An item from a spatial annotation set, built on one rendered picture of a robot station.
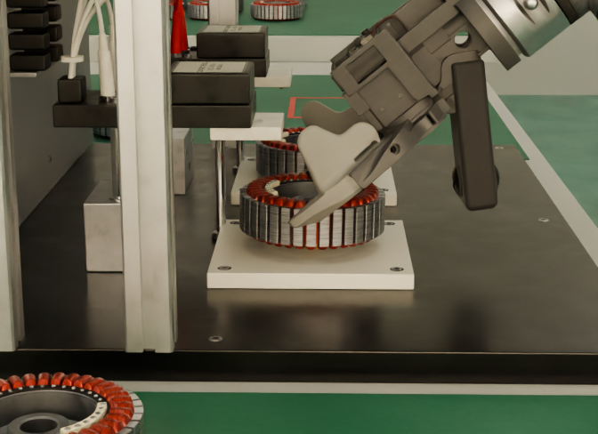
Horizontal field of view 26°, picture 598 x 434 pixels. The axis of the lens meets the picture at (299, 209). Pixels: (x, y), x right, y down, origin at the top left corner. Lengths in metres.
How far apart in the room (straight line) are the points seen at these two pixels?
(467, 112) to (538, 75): 5.48
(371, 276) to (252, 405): 0.19
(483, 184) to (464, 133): 0.04
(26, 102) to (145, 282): 0.37
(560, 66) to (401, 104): 5.51
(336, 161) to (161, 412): 0.25
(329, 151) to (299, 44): 1.63
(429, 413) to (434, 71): 0.29
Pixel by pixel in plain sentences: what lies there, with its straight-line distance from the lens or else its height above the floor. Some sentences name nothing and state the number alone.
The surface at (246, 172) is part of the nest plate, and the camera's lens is 1.25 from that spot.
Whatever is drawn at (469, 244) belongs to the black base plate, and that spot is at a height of 0.77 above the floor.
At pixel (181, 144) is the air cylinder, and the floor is 0.82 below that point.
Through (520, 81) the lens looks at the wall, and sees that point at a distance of 6.44.
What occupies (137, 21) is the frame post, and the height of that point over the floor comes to 0.98.
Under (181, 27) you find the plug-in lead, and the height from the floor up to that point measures 0.93.
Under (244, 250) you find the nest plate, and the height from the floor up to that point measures 0.78.
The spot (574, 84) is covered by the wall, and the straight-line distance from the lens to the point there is 6.48.
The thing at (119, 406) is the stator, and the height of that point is 0.79.
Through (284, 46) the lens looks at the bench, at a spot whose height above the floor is 0.73.
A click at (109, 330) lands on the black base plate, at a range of 0.87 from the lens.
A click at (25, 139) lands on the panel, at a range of 1.15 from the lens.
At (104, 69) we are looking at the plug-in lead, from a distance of 0.97.
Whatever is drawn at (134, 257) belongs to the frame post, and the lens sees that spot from 0.81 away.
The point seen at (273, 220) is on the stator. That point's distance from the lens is 0.95.
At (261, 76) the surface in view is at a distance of 1.19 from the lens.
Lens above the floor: 1.06
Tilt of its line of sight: 15 degrees down
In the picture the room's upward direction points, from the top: straight up
